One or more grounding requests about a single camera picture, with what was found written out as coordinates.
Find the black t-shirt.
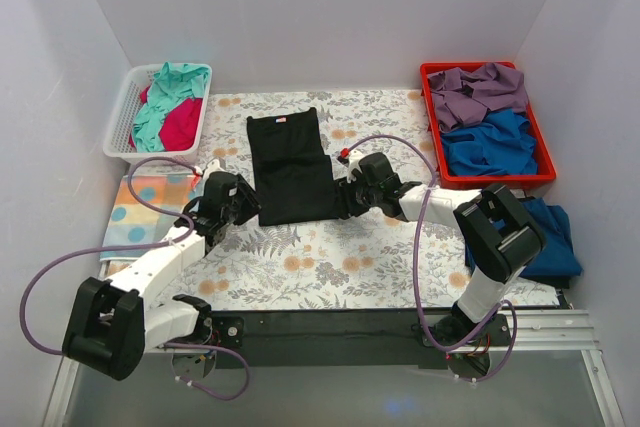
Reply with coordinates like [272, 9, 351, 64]
[247, 108, 338, 227]

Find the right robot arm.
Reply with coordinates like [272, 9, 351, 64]
[335, 149, 546, 350]

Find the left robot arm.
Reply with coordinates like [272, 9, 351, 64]
[62, 171, 260, 380]

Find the floral patterned table mat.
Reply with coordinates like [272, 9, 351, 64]
[98, 89, 561, 311]

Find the magenta t-shirt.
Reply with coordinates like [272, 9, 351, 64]
[128, 87, 203, 153]

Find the colourful checked towel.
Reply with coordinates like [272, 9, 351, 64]
[100, 174, 203, 261]

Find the purple t-shirt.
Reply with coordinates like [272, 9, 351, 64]
[427, 62, 529, 133]

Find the teal t-shirt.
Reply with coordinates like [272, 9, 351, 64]
[130, 61, 211, 152]

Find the blue t-shirt in bin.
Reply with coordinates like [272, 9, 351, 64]
[441, 110, 538, 176]

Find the white plastic basket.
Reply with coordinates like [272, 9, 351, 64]
[103, 63, 212, 165]

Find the folded blue t-shirt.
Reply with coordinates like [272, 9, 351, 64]
[454, 187, 582, 289]

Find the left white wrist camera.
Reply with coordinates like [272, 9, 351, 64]
[194, 159, 225, 182]

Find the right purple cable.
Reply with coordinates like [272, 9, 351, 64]
[344, 134, 519, 381]

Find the purple cable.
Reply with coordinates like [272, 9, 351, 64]
[344, 134, 519, 381]
[19, 157, 251, 402]

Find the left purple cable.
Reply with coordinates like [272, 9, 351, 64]
[19, 157, 251, 402]

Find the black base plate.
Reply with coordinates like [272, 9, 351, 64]
[199, 307, 516, 371]

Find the aluminium rail frame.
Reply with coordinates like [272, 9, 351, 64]
[44, 309, 623, 426]

